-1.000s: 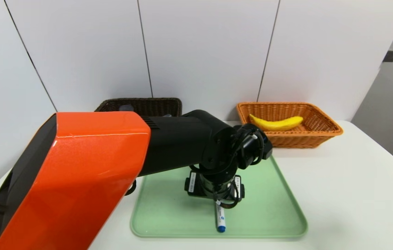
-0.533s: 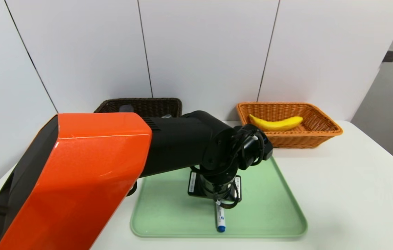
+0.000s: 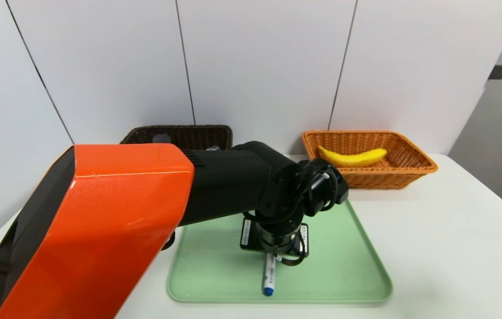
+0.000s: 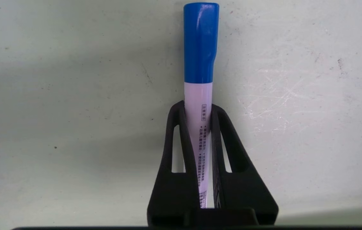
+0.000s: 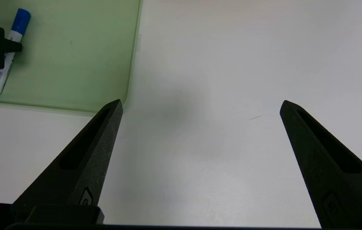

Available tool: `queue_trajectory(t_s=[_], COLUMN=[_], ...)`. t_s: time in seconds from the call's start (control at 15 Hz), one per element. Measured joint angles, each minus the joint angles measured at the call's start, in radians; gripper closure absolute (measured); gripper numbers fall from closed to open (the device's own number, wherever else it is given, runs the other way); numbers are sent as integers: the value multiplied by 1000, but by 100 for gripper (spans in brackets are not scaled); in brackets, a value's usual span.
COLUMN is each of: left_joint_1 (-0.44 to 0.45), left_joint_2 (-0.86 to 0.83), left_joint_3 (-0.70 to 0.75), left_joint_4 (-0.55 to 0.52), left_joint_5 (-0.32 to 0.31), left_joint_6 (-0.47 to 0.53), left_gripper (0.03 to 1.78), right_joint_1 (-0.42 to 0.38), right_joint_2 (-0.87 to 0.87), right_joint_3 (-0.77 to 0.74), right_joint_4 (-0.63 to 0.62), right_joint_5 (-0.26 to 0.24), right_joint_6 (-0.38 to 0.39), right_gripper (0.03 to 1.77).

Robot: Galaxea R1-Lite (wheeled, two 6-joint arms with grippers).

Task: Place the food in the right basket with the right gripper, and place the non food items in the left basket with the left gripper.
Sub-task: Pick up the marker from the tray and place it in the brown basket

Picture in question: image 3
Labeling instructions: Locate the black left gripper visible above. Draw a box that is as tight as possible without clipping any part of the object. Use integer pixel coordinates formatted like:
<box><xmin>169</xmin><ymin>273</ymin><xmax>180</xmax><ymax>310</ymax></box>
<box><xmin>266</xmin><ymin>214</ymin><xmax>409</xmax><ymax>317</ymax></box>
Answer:
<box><xmin>240</xmin><ymin>217</ymin><xmax>309</xmax><ymax>257</ymax></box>

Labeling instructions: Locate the blue and white marker pen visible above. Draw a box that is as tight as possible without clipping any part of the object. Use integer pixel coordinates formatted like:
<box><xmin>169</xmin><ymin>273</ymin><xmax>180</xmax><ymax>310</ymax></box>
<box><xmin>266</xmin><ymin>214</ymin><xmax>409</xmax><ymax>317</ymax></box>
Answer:
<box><xmin>263</xmin><ymin>253</ymin><xmax>277</xmax><ymax>296</ymax></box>

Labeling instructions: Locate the yellow banana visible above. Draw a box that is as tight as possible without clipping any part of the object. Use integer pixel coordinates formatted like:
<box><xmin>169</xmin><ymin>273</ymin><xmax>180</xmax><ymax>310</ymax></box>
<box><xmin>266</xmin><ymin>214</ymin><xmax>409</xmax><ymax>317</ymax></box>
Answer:
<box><xmin>318</xmin><ymin>145</ymin><xmax>388</xmax><ymax>168</ymax></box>

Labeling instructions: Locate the dark brown wicker basket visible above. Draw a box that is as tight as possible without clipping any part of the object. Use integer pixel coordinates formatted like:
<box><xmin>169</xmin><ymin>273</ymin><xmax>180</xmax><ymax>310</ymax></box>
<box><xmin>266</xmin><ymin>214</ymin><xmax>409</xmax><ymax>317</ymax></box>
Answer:
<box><xmin>120</xmin><ymin>125</ymin><xmax>233</xmax><ymax>152</ymax></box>

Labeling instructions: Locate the orange wicker basket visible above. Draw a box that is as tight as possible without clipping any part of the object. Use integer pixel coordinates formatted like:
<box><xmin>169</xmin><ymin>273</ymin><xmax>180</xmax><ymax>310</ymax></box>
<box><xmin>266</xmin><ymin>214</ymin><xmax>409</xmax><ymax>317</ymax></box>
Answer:
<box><xmin>302</xmin><ymin>130</ymin><xmax>439</xmax><ymax>190</ymax></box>

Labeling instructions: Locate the light green plastic tray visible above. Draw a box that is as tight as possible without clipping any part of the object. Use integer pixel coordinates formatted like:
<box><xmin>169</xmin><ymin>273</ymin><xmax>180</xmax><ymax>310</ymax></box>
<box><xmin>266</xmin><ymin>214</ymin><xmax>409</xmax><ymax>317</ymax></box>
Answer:
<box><xmin>167</xmin><ymin>195</ymin><xmax>393</xmax><ymax>304</ymax></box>

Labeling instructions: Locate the black left wrist camera cable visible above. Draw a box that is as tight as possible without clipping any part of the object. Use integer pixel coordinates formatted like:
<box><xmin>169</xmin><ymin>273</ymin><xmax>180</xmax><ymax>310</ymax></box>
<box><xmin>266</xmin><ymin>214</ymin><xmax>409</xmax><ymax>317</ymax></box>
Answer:
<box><xmin>244</xmin><ymin>166</ymin><xmax>339</xmax><ymax>267</ymax></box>

